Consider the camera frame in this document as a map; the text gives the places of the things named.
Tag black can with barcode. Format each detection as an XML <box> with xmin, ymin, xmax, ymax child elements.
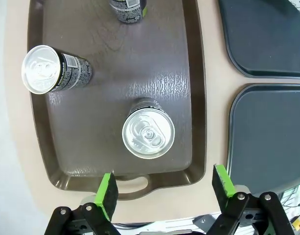
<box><xmin>21</xmin><ymin>45</ymin><xmax>93</xmax><ymax>95</ymax></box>

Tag dark blue-grey tray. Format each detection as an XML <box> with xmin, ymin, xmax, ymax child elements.
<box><xmin>227</xmin><ymin>83</ymin><xmax>300</xmax><ymax>196</ymax></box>
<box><xmin>218</xmin><ymin>0</ymin><xmax>300</xmax><ymax>79</ymax></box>

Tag grey metal bracket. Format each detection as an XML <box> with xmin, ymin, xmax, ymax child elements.
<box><xmin>192</xmin><ymin>213</ymin><xmax>223</xmax><ymax>230</ymax></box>

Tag brown plastic serving tray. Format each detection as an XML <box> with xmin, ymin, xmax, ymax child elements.
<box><xmin>26</xmin><ymin>0</ymin><xmax>206</xmax><ymax>200</ymax></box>

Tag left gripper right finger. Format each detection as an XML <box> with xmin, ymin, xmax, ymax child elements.
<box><xmin>208</xmin><ymin>164</ymin><xmax>294</xmax><ymax>235</ymax></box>

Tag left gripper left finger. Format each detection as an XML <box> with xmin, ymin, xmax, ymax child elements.
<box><xmin>44</xmin><ymin>171</ymin><xmax>123</xmax><ymax>235</ymax></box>

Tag yellow emergency stop box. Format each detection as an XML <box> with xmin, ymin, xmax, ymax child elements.
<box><xmin>290</xmin><ymin>212</ymin><xmax>300</xmax><ymax>232</ymax></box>

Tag black silver-top drink can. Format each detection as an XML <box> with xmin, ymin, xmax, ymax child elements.
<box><xmin>122</xmin><ymin>97</ymin><xmax>175</xmax><ymax>159</ymax></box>

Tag black can green stripe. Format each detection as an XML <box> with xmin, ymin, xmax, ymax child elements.
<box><xmin>108</xmin><ymin>0</ymin><xmax>149</xmax><ymax>25</ymax></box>

